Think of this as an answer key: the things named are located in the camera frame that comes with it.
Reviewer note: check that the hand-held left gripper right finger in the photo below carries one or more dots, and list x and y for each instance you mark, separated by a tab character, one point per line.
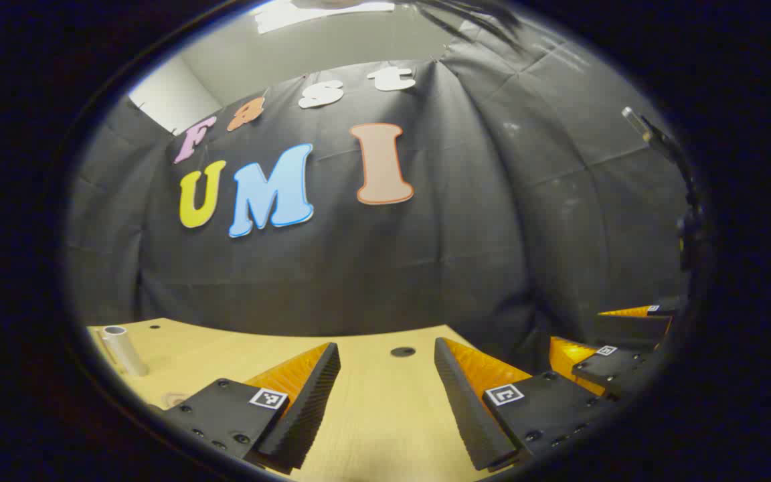
469	415

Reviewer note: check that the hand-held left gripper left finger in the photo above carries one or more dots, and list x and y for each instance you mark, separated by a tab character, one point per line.
305	415

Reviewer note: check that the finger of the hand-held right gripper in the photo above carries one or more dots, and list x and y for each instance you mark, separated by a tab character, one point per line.
610	368
633	328

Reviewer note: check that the light wooden desktop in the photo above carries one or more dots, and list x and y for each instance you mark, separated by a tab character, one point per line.
385	402

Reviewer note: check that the black backdrop cloth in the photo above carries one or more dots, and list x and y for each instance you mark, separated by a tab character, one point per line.
425	268

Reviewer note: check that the ceiling light panel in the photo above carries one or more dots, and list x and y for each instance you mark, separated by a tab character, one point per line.
305	15

